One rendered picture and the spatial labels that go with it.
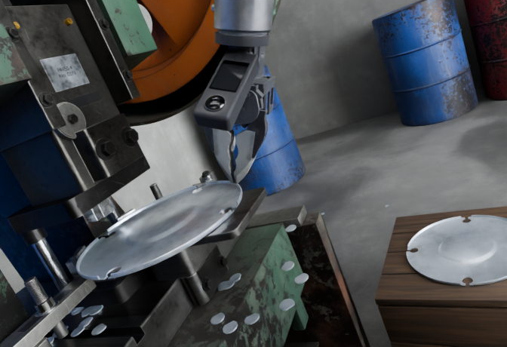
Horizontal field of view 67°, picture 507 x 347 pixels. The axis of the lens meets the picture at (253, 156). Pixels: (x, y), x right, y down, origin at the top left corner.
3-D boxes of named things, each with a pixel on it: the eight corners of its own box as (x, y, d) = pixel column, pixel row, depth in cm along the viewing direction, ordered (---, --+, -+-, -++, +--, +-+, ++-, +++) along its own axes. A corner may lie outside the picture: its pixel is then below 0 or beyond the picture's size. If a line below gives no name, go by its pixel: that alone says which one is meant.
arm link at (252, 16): (264, -2, 44) (199, -5, 46) (262, 40, 46) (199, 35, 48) (279, -2, 51) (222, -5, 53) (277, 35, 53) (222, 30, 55)
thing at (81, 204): (158, 177, 74) (146, 152, 73) (85, 233, 57) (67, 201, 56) (101, 193, 81) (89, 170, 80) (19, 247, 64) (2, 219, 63)
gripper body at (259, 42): (274, 115, 58) (280, 32, 54) (258, 132, 51) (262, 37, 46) (227, 109, 60) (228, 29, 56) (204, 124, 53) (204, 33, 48)
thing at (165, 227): (148, 201, 84) (146, 197, 84) (265, 171, 71) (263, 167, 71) (39, 289, 59) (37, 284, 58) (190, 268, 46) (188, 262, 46)
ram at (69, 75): (160, 149, 69) (82, -17, 62) (104, 186, 56) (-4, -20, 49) (93, 171, 76) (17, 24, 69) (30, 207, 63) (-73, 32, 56)
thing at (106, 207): (118, 207, 70) (109, 188, 69) (100, 220, 66) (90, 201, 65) (106, 210, 72) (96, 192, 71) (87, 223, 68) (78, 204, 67)
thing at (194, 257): (293, 251, 67) (265, 182, 63) (269, 309, 54) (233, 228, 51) (179, 268, 77) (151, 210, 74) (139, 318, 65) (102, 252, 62)
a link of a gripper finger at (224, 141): (244, 170, 62) (247, 115, 58) (231, 185, 56) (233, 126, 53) (226, 167, 62) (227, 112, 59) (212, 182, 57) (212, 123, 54)
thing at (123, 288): (185, 234, 78) (179, 221, 77) (124, 304, 60) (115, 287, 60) (128, 245, 85) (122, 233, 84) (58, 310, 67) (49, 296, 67)
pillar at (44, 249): (75, 284, 68) (35, 215, 64) (65, 292, 66) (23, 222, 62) (66, 284, 69) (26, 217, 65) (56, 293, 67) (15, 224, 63)
